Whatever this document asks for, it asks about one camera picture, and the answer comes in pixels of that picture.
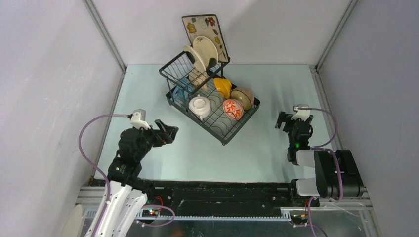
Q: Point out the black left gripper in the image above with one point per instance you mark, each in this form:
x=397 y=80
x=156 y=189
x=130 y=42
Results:
x=161 y=138

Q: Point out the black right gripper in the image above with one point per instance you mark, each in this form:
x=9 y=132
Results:
x=285 y=118

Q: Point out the blue floral mug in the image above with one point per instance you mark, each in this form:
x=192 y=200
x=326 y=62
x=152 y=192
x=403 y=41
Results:
x=184 y=91

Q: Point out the white two-handled soup bowl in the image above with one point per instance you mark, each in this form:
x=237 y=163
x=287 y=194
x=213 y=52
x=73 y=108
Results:
x=200 y=106

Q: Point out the tan bowl with dark rim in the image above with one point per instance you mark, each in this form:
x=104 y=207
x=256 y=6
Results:
x=244 y=95

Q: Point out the orange patterned white bowl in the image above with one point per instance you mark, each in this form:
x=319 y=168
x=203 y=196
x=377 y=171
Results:
x=233 y=108

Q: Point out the beige ceramic mug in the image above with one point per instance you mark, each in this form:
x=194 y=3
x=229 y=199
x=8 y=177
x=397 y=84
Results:
x=197 y=78

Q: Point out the yellow orange bowl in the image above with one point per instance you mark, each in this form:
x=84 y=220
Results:
x=223 y=86

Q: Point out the beige saucer plate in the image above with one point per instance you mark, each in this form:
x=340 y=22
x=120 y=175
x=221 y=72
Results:
x=207 y=50
x=194 y=58

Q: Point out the square floral ceramic plate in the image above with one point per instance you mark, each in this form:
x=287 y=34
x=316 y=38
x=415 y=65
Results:
x=206 y=25

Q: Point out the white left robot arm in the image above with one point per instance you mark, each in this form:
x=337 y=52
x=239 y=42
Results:
x=122 y=201

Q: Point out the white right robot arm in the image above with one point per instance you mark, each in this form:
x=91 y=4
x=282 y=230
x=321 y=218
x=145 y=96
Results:
x=336 y=173

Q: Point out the left electronics board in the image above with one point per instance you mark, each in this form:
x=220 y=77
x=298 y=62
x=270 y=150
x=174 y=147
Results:
x=150 y=213

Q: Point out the electronics board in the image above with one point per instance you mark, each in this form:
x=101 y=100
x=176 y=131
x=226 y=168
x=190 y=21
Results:
x=300 y=220
x=150 y=213

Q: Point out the right electronics board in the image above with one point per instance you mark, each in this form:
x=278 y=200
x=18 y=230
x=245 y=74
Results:
x=300 y=220

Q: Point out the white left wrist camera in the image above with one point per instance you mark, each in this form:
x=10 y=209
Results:
x=138 y=119

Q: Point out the black wire dish rack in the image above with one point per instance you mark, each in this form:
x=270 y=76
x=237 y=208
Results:
x=217 y=123

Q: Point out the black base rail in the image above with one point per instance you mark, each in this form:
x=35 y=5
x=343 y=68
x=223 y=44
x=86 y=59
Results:
x=223 y=199

